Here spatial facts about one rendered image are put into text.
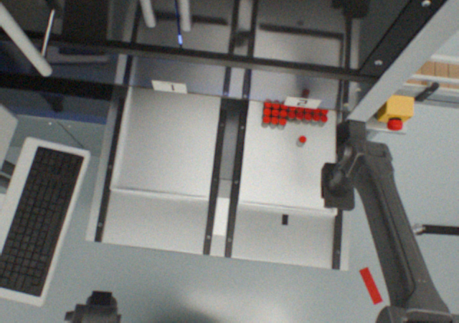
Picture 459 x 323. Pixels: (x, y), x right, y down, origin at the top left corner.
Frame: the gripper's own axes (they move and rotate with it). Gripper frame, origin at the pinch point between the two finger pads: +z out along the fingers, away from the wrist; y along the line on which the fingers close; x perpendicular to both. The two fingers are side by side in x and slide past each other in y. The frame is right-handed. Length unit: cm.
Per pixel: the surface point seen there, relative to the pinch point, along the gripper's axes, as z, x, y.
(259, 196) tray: 18.4, 14.4, 5.9
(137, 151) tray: 17, 49, 15
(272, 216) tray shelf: 19.6, 10.5, 0.9
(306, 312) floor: 111, -18, -12
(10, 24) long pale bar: -35, 65, 14
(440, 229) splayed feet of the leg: 94, -73, 26
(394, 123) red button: 1.9, -17.7, 22.8
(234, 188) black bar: 16.4, 21.2, 6.8
